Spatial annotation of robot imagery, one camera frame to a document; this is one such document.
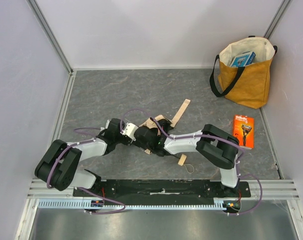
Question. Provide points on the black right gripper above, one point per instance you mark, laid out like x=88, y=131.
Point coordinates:
x=168, y=123

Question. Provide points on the beige folding umbrella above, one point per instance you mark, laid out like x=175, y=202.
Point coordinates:
x=173, y=122

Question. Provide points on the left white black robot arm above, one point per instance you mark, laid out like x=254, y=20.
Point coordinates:
x=58, y=168

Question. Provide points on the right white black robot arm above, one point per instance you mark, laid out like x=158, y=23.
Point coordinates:
x=216, y=145

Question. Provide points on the orange razor package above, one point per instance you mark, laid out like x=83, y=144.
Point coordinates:
x=244, y=131

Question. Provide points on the mustard tote bag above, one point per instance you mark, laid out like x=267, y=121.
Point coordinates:
x=245, y=85

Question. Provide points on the blue razor box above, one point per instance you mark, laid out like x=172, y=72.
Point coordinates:
x=243, y=60

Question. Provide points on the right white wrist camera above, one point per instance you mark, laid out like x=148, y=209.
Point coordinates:
x=129, y=131

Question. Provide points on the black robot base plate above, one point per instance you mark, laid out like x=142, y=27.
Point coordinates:
x=165, y=191

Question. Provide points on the white slotted cable duct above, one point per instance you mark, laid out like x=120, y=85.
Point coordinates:
x=91, y=204

